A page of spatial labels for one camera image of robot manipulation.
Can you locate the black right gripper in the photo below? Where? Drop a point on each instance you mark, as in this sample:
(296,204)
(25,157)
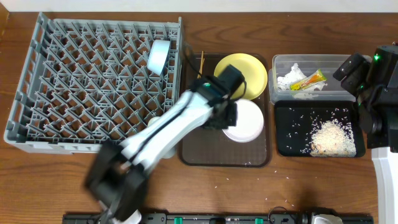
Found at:
(350,82)

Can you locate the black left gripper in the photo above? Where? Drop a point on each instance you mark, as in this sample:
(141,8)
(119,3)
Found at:
(222,116)

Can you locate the yellow plate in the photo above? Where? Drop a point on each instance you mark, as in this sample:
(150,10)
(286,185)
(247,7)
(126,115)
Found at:
(252,69)

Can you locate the green orange snack wrapper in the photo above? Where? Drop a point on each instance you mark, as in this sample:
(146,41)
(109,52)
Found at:
(315,78)

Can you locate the white pink bowl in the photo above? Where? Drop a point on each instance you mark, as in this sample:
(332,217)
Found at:
(249,123)

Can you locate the white tissue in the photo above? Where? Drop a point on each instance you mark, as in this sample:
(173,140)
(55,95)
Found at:
(294,76)

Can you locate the light blue bowl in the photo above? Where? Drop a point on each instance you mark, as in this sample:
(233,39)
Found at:
(158,55)

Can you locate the small white green cup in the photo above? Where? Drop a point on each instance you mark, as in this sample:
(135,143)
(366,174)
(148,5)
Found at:
(153,120)

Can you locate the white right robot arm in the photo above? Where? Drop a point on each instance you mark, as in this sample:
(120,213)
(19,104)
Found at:
(374,85)

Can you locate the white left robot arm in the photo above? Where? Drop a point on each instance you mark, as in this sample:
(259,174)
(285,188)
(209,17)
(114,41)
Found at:
(119,175)

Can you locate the pile of rice waste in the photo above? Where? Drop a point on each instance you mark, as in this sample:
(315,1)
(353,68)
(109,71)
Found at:
(332,139)

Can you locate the black waste bin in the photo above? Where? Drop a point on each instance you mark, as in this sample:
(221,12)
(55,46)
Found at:
(295,120)

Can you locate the grey dishwasher rack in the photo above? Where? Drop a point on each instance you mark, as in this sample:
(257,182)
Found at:
(85,82)

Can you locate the right wooden chopstick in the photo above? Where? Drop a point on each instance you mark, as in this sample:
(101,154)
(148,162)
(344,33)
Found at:
(201,64)

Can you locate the dark brown serving tray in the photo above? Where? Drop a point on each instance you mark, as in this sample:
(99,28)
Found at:
(209,147)

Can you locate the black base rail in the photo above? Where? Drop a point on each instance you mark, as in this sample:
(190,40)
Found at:
(161,218)

